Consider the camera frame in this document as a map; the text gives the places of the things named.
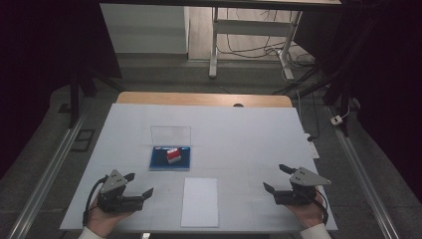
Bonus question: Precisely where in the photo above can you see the person's left hand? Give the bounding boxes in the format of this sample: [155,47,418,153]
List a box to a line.
[85,194,134,239]

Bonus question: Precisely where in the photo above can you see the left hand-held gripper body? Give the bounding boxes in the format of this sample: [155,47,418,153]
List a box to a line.
[97,168,144,214]

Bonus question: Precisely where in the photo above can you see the wooden table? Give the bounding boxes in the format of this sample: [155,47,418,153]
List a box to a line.
[115,91,294,109]

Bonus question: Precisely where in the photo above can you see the black floor frame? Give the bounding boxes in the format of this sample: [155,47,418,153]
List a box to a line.
[71,128,97,153]

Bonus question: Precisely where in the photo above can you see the white cabinet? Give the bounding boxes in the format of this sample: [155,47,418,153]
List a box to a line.
[100,3,190,55]

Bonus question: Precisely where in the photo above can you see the white table cover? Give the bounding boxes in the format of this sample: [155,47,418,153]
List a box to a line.
[59,103,339,233]

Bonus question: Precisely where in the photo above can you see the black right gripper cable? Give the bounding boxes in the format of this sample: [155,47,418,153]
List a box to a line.
[314,188,330,227]

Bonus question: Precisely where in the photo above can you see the white paper sheet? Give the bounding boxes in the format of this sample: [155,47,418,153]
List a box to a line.
[180,177,220,229]

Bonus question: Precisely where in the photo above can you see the white desk frame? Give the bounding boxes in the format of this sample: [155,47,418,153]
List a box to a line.
[208,7,304,82]

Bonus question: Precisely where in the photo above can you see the black floor cables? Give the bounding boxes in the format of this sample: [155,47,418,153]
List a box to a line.
[216,8,317,69]

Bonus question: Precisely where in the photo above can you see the blue ink pad box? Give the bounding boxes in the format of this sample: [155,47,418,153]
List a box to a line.
[148,124,192,172]

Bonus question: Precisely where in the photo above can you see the white power strip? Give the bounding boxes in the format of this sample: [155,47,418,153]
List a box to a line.
[305,132,320,160]

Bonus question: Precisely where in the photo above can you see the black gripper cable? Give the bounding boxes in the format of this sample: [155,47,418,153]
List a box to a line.
[82,175,109,227]
[314,188,330,227]

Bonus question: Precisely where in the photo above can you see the aluminium rail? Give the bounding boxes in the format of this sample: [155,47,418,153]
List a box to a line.
[7,106,94,239]
[325,105,402,239]

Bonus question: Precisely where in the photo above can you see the dark curtain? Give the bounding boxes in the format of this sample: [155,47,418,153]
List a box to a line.
[293,0,422,208]
[0,0,123,182]

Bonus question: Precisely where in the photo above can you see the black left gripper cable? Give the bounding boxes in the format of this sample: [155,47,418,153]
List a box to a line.
[82,175,109,227]

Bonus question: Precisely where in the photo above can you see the red and white stamp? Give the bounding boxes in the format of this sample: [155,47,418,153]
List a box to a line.
[165,147,183,165]

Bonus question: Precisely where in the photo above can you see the person's right hand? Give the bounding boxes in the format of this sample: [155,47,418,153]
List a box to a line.
[284,190,328,231]

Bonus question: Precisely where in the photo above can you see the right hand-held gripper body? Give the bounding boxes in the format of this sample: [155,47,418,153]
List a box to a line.
[273,166,332,206]

